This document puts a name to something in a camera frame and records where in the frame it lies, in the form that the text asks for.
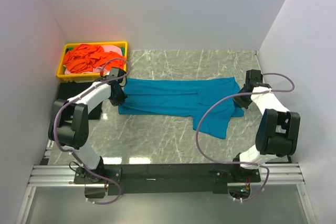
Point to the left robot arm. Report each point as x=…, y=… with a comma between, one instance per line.
x=69, y=124

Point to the green garment in bin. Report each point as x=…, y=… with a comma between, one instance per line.
x=111, y=48

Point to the black folded t shirt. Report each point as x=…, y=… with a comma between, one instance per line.
x=68, y=90

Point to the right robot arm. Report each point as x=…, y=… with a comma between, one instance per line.
x=278, y=131

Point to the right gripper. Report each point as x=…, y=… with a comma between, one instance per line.
x=240, y=102

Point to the orange t shirt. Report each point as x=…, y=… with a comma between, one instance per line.
x=92, y=57

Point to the black base beam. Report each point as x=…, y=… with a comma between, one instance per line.
x=176, y=178

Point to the teal t shirt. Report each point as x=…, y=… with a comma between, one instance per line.
x=198, y=99

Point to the yellow plastic bin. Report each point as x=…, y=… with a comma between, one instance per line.
x=84, y=61

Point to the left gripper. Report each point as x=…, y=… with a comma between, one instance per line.
x=115, y=102

